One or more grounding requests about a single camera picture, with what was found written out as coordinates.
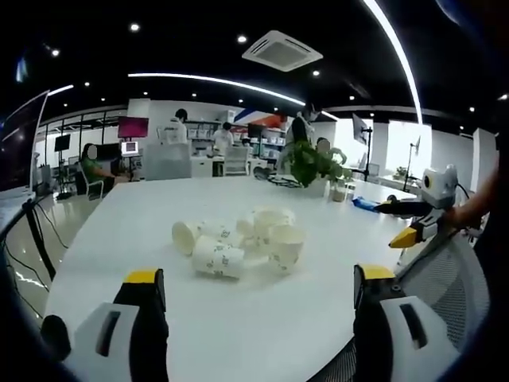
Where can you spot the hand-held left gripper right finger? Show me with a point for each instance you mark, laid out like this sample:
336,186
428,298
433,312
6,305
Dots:
401,330

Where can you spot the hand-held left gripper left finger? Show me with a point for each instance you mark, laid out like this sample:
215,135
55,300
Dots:
119,334

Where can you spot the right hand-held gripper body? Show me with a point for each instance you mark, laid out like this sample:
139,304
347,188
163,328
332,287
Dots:
439,187

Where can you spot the white printed paper cup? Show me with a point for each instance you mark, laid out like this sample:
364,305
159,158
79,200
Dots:
286,248
187,236
270,219
218,258

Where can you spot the blue packet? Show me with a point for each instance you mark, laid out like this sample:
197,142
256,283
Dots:
364,203

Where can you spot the grey mesh office chair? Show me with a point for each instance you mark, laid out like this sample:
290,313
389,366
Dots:
449,286

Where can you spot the black round knob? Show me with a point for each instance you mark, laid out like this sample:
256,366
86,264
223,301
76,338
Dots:
55,336

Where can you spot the small clear jar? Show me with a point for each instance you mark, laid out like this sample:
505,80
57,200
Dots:
338,194

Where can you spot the person's dark clothing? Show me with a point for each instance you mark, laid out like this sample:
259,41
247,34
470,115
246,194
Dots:
495,246

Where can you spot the monitor on black stand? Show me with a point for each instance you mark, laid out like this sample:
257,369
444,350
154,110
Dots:
360,129

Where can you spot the green potted plant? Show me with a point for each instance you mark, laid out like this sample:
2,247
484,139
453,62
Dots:
312,163

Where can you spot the white table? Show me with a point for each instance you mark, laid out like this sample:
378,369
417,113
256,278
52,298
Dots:
222,318

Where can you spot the white mesh office chair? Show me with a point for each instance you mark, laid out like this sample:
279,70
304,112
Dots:
237,161

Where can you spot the small monitor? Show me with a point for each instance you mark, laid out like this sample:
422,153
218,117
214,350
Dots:
130,148

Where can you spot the ceiling air conditioner unit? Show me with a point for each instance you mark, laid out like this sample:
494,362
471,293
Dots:
282,49

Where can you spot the pink screen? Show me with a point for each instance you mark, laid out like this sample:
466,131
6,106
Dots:
133,126

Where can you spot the large dark monitor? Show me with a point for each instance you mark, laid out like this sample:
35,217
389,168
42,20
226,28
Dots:
20,139

